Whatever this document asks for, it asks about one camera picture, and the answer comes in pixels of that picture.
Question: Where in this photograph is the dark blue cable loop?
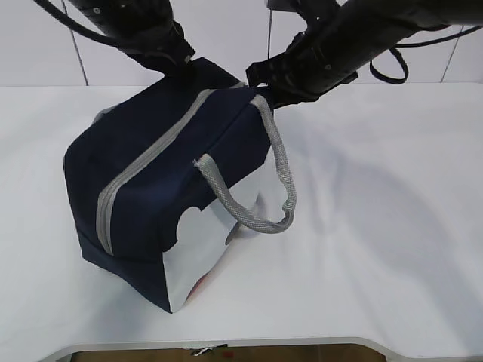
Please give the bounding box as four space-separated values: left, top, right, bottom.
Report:
368 22 483 86

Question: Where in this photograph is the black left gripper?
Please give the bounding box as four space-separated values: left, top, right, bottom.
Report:
125 21 195 75

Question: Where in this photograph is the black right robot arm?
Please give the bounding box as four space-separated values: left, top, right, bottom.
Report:
246 1 482 108

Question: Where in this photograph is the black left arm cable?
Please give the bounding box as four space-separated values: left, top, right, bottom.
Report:
32 0 125 46

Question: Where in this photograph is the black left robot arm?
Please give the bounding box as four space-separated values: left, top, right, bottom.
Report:
71 0 195 75

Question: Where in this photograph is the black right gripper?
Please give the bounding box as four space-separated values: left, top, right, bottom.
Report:
246 32 358 109

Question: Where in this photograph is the navy blue lunch bag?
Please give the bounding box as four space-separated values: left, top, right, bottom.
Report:
63 58 297 313

